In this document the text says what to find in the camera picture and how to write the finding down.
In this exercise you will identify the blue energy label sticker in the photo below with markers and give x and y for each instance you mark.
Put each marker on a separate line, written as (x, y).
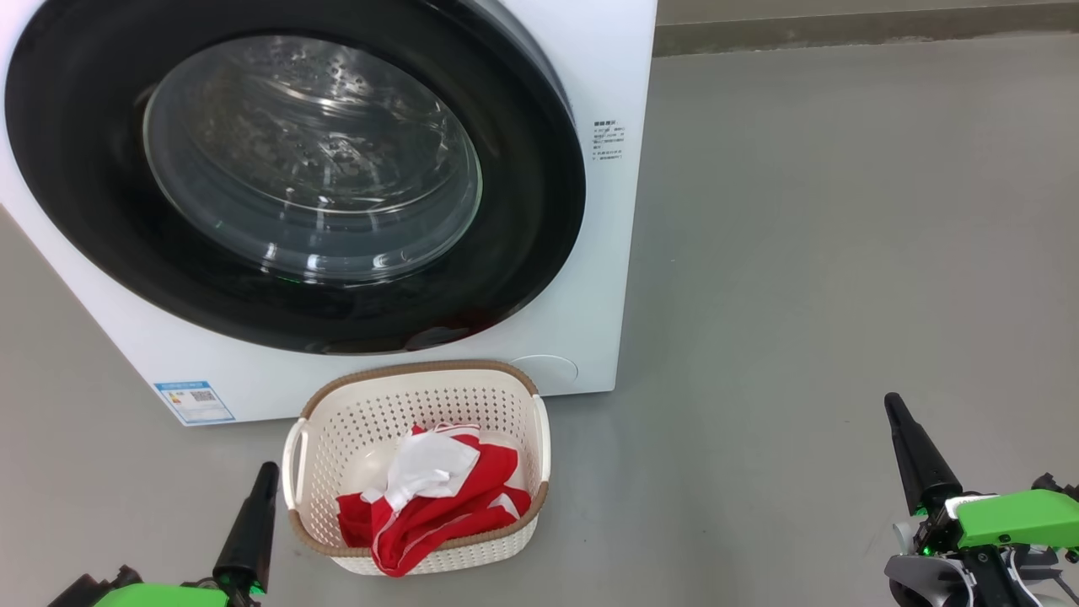
(194, 403)

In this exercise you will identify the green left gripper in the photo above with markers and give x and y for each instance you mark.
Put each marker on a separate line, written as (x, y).
(160, 596)

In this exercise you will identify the round white filter cover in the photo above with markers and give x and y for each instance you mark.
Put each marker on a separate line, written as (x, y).
(548, 373)

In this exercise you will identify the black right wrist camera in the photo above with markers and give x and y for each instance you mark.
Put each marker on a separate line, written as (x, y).
(1058, 485)

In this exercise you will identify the cream perforated laundry basket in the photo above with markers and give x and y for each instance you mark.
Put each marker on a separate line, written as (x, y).
(371, 413)

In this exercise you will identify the black round glass washer door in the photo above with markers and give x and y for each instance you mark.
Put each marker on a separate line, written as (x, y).
(76, 185)

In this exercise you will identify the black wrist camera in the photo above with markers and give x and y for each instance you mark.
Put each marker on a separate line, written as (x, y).
(88, 590)
(1058, 485)

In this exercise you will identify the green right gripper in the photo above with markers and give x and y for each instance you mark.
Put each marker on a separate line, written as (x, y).
(1020, 518)

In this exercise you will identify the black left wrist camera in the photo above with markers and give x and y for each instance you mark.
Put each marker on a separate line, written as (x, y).
(88, 590)

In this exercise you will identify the white front-load washing machine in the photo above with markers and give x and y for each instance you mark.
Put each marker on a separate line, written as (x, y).
(607, 295)

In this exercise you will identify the red and white garment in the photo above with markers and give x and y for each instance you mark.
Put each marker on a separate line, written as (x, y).
(438, 514)

